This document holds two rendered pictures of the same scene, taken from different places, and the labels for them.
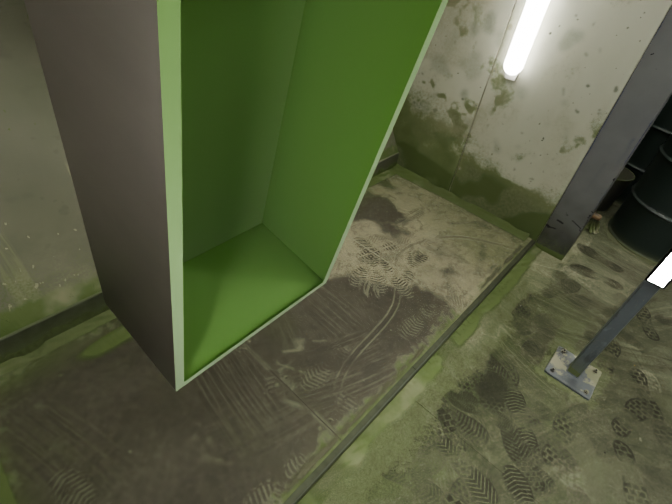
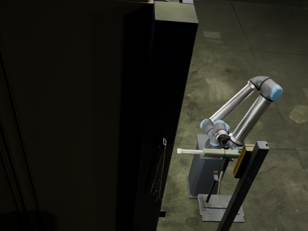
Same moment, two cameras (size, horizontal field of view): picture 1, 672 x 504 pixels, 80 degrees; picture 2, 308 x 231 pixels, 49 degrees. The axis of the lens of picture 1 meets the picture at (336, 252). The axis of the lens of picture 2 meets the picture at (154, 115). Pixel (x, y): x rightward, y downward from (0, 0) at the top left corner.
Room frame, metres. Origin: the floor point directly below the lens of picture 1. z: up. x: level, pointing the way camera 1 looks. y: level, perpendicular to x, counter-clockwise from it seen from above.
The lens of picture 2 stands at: (-1.16, 1.34, 2.92)
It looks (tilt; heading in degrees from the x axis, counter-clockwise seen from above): 43 degrees down; 316
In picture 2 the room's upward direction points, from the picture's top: 8 degrees clockwise
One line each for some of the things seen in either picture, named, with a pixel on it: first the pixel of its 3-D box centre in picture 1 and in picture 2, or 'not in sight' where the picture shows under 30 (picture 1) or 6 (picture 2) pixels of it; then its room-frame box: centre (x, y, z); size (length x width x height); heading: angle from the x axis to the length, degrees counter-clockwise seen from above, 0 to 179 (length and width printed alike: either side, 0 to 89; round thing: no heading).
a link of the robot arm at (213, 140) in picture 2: not in sight; (216, 137); (-0.13, -0.36, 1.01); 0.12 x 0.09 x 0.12; 169
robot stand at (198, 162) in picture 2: not in sight; (207, 167); (0.00, -0.60, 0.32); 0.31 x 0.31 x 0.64; 53
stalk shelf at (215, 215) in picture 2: not in sight; (220, 208); (-0.53, -0.06, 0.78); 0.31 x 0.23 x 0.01; 53
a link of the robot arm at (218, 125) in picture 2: not in sight; (220, 128); (-0.14, -0.36, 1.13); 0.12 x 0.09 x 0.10; 143
